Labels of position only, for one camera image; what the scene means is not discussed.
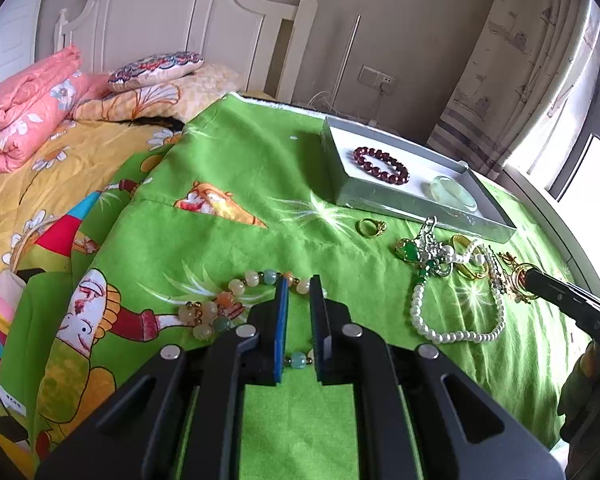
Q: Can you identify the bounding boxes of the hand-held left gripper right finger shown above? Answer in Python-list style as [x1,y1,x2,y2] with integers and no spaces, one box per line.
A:
[309,275,566,480]

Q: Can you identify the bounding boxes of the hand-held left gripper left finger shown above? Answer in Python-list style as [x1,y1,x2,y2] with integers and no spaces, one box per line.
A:
[35,275,291,480]

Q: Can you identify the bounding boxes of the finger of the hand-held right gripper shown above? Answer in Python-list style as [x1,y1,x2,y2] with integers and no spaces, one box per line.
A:
[524,266,600,323]

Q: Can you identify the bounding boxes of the gold hoop ornament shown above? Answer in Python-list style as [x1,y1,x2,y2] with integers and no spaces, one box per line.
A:
[495,252,537,306]

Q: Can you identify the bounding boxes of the multicolour bead bracelet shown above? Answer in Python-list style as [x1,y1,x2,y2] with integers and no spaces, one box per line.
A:
[178,269,315,370]

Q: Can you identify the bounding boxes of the gold bangle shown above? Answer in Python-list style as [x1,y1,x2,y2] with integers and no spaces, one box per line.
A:
[452,234,491,281]

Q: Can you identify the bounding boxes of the small gold ring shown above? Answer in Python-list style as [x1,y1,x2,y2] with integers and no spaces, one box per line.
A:
[357,217,387,237]

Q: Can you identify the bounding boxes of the white pearl necklace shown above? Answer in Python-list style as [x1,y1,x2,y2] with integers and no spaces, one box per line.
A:
[410,240,506,345]

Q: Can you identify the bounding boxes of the grey jewelry box tray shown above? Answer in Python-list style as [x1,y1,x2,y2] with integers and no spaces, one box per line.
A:
[321,116,518,243]

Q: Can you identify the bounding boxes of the green gem gold pendant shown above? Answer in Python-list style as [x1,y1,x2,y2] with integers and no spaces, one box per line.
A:
[394,239,423,265]

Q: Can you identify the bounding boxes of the pale green jade bangle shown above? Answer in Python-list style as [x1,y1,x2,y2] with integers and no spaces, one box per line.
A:
[427,176,478,213]

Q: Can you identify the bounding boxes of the green cartoon blanket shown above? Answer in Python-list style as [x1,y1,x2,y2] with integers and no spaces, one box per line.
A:
[0,91,578,480]

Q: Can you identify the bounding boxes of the printed beige curtain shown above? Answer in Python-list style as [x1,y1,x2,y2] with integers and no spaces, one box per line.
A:
[427,0,600,181]

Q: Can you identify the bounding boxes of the white upright pole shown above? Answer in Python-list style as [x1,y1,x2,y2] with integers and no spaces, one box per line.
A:
[336,14,362,106]

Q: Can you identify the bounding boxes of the yellow floral bedsheet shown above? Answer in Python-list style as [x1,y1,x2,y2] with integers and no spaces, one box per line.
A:
[0,115,186,301]

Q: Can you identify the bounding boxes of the patterned embroidered pillow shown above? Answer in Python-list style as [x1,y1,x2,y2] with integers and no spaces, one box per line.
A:
[107,51,205,93]

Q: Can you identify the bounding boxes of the white wooden headboard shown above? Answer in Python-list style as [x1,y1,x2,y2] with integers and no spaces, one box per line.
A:
[55,0,321,106]

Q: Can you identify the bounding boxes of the pink floral folded quilt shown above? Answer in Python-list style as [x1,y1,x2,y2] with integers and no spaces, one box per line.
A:
[0,45,111,178]

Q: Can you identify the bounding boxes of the white wardrobe door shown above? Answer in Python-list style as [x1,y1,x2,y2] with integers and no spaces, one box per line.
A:
[0,0,53,96]

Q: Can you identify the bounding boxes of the dark red bead bracelet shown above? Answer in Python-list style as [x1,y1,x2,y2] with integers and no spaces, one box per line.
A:
[352,146,411,185]

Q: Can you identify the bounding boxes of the white charging cable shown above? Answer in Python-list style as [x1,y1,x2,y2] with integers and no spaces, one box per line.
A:
[307,87,388,126]

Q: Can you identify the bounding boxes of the white wall socket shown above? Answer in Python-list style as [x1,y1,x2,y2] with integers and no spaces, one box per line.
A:
[358,65,397,92]

